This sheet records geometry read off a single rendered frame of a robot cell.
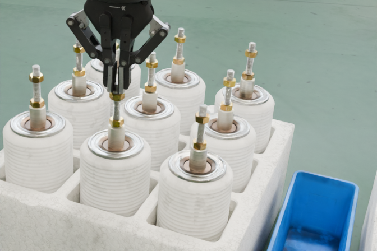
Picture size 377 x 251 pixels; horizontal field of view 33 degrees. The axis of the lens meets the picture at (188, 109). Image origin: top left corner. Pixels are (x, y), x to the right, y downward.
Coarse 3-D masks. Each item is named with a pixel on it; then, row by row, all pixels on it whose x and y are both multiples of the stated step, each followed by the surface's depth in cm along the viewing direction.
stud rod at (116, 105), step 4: (116, 84) 81; (116, 88) 81; (116, 92) 81; (116, 104) 82; (120, 104) 82; (116, 108) 82; (120, 108) 83; (116, 112) 82; (120, 112) 83; (116, 116) 83; (120, 116) 83
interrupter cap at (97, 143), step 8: (96, 136) 86; (104, 136) 86; (128, 136) 87; (136, 136) 87; (88, 144) 84; (96, 144) 84; (104, 144) 85; (128, 144) 86; (136, 144) 85; (96, 152) 82; (104, 152) 83; (112, 152) 83; (120, 152) 83; (128, 152) 83; (136, 152) 83
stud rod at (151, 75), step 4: (152, 52) 91; (152, 56) 91; (152, 60) 91; (148, 68) 92; (152, 68) 92; (148, 72) 92; (152, 72) 92; (148, 76) 92; (152, 76) 92; (148, 80) 93; (152, 80) 93; (148, 84) 93; (152, 84) 93
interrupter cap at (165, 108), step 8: (136, 96) 97; (128, 104) 95; (136, 104) 96; (160, 104) 96; (168, 104) 96; (128, 112) 93; (136, 112) 93; (144, 112) 94; (152, 112) 94; (160, 112) 94; (168, 112) 94; (152, 120) 92
